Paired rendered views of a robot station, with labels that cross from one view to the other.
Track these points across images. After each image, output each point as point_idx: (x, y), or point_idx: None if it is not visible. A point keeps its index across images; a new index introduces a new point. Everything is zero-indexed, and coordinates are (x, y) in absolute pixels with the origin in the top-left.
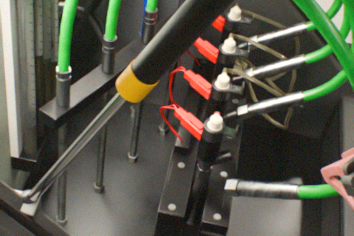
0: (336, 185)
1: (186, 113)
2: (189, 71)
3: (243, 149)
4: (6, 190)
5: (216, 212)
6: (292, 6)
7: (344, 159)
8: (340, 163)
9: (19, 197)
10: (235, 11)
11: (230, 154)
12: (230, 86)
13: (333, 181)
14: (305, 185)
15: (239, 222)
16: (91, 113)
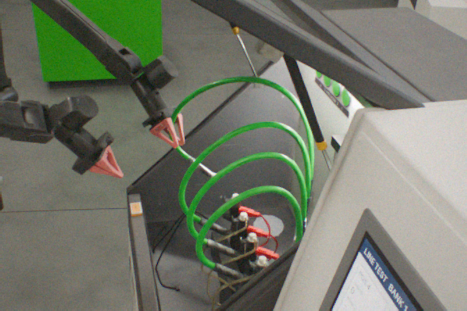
0: (178, 137)
1: (253, 212)
2: (266, 234)
3: None
4: (261, 73)
5: (219, 234)
6: (230, 298)
7: (180, 118)
8: (181, 116)
9: (258, 76)
10: (262, 255)
11: (223, 213)
12: (238, 218)
13: (179, 139)
14: (187, 155)
15: (208, 307)
16: None
